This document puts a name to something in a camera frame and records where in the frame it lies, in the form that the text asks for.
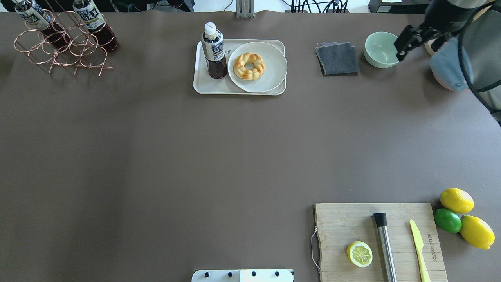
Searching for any green lime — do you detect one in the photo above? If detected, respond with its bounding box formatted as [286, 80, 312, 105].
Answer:
[434, 208, 462, 233]

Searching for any white round plate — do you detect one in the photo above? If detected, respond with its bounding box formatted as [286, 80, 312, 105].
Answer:
[228, 42, 287, 93]

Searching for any copper wire bottle rack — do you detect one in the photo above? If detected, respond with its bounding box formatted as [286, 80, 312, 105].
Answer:
[14, 10, 115, 78]

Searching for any yellow lemon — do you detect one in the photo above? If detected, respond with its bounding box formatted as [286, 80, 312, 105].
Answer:
[440, 188, 474, 214]
[460, 215, 495, 250]

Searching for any yellow plastic knife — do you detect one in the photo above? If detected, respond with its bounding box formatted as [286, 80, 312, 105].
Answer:
[409, 219, 431, 282]

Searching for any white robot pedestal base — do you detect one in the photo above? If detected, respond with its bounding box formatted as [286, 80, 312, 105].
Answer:
[191, 268, 295, 282]

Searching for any glazed braided donut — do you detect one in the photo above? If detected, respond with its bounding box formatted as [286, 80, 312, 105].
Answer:
[233, 53, 265, 81]

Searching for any wooden cutting board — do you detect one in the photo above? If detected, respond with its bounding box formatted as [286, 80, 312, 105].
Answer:
[315, 203, 449, 282]

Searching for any steel muddler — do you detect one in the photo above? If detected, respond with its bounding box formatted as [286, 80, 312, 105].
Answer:
[373, 213, 398, 282]

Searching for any cream serving tray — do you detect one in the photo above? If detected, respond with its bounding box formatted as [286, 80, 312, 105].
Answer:
[193, 39, 286, 95]

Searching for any yellow lemon far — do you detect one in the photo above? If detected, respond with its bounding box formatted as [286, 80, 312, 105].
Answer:
[440, 188, 474, 214]

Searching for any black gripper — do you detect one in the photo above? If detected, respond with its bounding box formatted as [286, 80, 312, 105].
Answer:
[394, 0, 476, 62]

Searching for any halved lemon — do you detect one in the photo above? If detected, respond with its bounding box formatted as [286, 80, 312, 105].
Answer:
[347, 240, 373, 268]

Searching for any yellow lemon near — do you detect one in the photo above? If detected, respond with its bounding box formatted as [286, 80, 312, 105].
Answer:
[460, 215, 495, 250]

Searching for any pink ice bowl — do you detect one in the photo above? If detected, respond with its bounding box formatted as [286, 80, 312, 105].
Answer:
[431, 63, 469, 92]

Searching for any tea bottle white cap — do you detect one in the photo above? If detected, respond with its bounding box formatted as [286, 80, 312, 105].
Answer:
[201, 22, 228, 80]

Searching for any mint green bowl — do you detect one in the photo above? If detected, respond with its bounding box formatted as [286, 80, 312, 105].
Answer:
[364, 31, 400, 69]

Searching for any grey folded cloth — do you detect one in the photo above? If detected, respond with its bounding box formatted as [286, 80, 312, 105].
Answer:
[315, 42, 360, 76]

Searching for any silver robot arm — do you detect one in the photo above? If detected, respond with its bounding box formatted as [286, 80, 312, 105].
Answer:
[394, 0, 501, 123]

